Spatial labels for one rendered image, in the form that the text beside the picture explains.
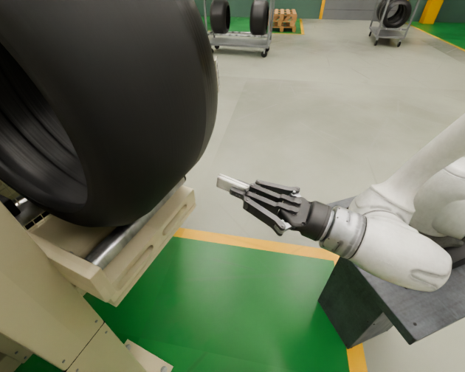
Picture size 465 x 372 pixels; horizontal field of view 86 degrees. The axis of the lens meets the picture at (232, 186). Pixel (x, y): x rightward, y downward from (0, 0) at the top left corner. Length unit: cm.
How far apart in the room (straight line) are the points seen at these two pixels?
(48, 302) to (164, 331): 88
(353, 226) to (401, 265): 9
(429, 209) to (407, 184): 27
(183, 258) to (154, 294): 26
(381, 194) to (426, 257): 17
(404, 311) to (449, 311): 13
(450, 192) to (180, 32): 74
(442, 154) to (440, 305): 52
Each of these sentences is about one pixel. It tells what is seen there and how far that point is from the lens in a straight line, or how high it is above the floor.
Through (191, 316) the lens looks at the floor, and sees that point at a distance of 149.
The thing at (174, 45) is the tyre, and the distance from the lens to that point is 43.
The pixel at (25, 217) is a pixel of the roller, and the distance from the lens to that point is 82.
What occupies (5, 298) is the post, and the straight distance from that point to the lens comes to 62.
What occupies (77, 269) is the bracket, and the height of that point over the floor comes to 95.
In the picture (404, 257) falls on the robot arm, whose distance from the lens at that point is 51.
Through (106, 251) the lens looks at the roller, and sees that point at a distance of 62.
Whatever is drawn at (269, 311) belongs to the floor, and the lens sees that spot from 150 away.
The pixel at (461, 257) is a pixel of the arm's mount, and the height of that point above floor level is 71.
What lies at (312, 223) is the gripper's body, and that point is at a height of 102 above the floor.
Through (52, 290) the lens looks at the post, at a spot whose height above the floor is 87.
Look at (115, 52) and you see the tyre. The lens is 36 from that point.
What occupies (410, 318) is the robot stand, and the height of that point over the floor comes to 65.
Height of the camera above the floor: 138
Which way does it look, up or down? 41 degrees down
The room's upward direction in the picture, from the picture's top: straight up
